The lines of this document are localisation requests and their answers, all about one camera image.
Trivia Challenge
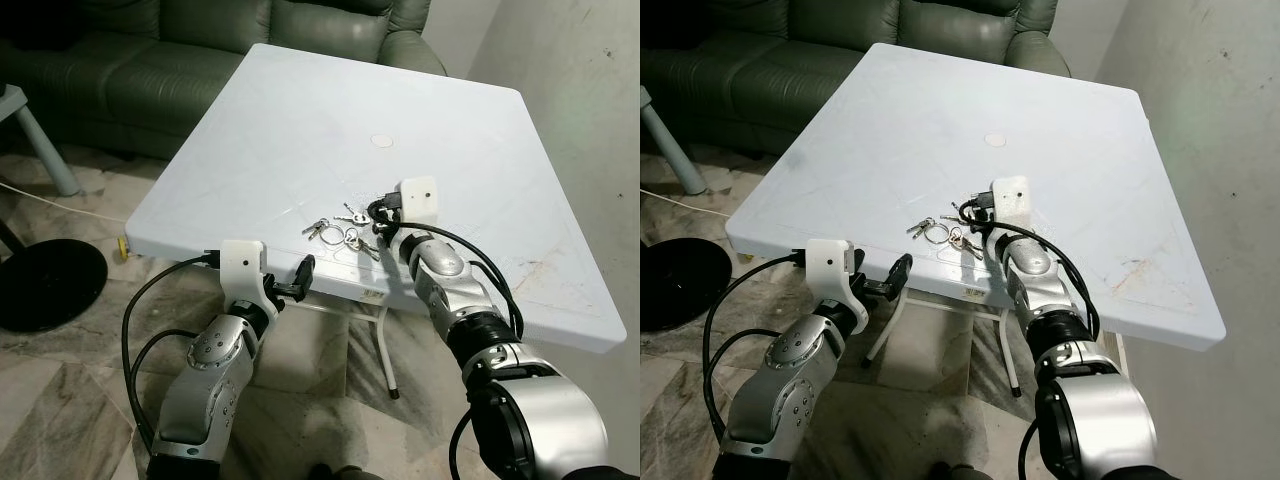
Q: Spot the white plastic table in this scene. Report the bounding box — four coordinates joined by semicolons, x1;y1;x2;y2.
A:
124;42;628;401
726;42;1227;401

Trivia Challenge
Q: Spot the black round stand base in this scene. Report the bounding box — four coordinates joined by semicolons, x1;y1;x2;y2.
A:
640;238;733;334
0;238;109;334

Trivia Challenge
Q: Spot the green leather sofa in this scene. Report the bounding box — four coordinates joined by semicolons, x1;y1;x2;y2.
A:
640;0;1071;156
0;0;448;161

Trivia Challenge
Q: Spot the grey slanted pole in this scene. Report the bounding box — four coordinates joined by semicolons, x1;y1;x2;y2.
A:
0;85;83;198
640;85;707;196

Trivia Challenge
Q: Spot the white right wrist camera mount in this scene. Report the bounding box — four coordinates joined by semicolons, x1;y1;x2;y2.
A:
398;178;441;223
990;175;1031;223

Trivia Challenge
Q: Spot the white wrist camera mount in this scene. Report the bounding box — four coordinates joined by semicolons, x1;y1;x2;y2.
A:
398;178;441;223
218;240;288;313
803;238;871;321
990;175;1031;223

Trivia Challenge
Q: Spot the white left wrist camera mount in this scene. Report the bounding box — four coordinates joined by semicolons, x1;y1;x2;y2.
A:
218;240;288;313
803;238;871;321

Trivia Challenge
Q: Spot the black left wrist camera cable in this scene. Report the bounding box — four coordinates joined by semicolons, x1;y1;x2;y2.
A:
122;252;221;451
702;253;807;451

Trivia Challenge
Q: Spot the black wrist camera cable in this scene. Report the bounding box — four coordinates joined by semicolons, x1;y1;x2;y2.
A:
122;252;221;451
702;253;807;451
398;222;525;341
1000;222;1101;341

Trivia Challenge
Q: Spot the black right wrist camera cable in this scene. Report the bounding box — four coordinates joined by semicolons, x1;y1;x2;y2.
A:
1000;222;1101;341
398;222;525;341

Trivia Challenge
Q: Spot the thin white floor cable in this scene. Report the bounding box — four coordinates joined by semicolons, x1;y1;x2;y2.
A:
0;183;126;223
640;183;733;218

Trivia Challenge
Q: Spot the black right shoulder cable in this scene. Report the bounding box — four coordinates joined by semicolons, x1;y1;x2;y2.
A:
448;408;481;480
1018;415;1041;480

